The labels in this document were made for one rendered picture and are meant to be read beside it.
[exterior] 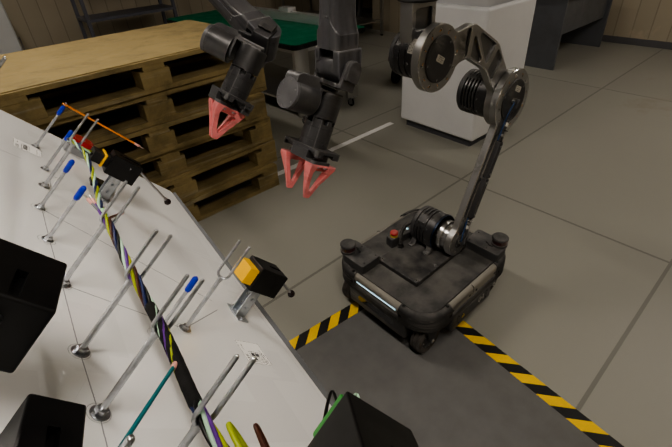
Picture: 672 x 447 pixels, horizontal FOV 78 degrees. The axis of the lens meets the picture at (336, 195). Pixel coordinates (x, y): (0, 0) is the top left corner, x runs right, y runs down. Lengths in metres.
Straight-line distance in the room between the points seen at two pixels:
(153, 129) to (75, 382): 2.03
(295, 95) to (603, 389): 1.60
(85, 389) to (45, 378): 0.03
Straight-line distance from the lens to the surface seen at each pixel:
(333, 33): 0.77
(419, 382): 1.78
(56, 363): 0.47
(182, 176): 2.56
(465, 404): 1.76
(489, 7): 3.11
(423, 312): 1.67
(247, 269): 0.70
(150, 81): 2.35
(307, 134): 0.79
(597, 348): 2.07
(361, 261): 1.80
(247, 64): 0.89
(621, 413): 1.92
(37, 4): 6.96
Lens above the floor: 1.48
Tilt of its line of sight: 33 degrees down
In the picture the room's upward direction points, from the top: 4 degrees counter-clockwise
